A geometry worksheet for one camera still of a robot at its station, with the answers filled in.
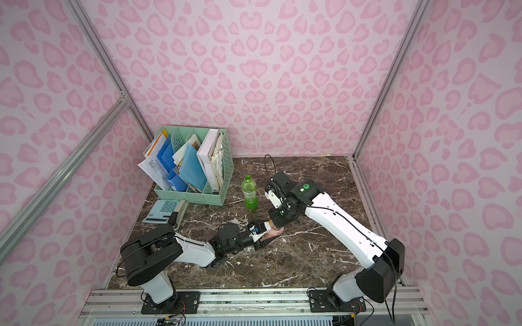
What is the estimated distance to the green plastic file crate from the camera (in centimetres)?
89

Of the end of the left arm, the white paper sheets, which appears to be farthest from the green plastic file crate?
the end of the left arm

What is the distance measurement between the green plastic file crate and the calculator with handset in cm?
2

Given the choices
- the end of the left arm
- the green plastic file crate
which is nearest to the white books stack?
the green plastic file crate

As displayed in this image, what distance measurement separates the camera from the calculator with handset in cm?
93

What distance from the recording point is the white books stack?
0.88 m

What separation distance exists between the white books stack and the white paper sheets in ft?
0.58

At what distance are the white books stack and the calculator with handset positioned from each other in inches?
7.1

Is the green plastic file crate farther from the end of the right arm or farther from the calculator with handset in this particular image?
the end of the right arm

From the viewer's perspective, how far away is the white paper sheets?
0.88 metres
